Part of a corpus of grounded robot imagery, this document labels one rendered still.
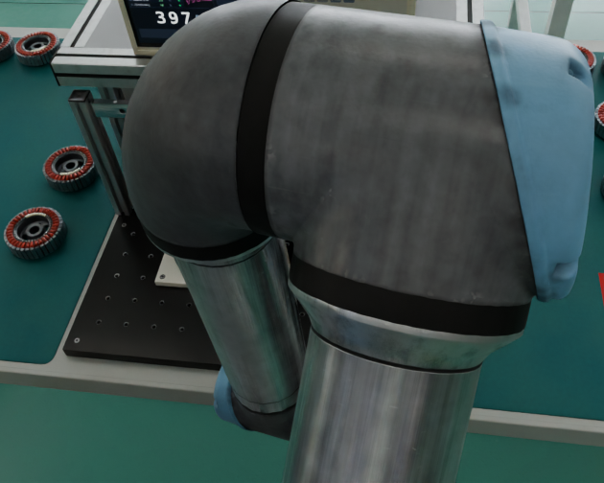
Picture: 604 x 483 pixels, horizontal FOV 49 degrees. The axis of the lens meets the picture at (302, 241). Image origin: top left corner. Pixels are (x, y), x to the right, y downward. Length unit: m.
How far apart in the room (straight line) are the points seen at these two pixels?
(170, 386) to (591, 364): 0.68
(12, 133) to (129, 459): 0.90
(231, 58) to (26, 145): 1.36
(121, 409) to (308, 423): 1.70
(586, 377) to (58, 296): 0.92
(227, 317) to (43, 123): 1.26
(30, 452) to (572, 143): 1.90
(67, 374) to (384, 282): 0.97
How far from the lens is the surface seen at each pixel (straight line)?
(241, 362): 0.53
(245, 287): 0.43
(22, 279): 1.36
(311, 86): 0.28
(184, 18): 1.06
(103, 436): 2.00
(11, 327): 1.30
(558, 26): 2.25
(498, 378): 1.13
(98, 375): 1.19
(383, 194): 0.27
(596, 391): 1.15
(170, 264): 1.24
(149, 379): 1.16
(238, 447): 1.89
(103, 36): 1.20
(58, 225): 1.37
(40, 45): 1.91
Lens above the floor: 1.73
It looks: 50 degrees down
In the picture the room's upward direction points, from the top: 6 degrees counter-clockwise
